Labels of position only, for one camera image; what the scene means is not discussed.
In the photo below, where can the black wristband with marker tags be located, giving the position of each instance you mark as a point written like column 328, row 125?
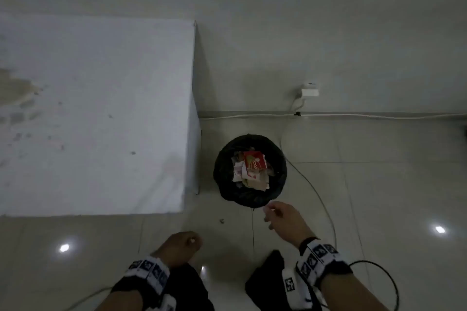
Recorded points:
column 321, row 258
column 146, row 272

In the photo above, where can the black trash bag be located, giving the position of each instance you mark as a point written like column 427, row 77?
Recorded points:
column 226, row 183

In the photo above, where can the red packet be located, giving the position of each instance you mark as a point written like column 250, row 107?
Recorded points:
column 253, row 161

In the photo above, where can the person's left hand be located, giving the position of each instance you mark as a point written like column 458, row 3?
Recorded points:
column 177, row 247

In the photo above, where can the white desk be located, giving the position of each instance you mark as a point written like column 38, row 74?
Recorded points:
column 95, row 121

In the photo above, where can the person's right hand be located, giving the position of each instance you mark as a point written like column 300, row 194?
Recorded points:
column 290, row 223

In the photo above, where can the white paper waste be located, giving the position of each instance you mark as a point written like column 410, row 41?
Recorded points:
column 255, row 181

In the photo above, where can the white wall adapter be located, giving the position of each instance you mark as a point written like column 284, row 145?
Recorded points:
column 310, row 91

